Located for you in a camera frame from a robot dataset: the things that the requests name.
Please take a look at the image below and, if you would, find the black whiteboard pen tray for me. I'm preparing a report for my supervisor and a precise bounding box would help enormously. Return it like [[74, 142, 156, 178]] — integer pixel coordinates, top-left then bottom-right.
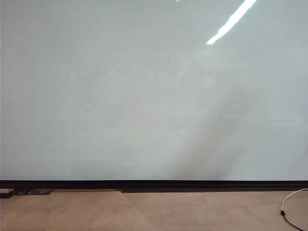
[[121, 187, 308, 193]]

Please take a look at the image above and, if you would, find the black whiteboard stand foot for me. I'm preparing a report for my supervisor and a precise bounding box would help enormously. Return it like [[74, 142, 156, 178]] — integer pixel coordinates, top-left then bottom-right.
[[0, 189, 55, 199]]

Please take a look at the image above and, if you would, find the large whiteboard with black frame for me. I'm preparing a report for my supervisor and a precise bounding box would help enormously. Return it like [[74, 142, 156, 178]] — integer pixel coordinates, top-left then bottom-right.
[[0, 0, 308, 190]]

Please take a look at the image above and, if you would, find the thin white cable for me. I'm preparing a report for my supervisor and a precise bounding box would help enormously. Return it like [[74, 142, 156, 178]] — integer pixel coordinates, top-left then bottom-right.
[[279, 188, 308, 230]]

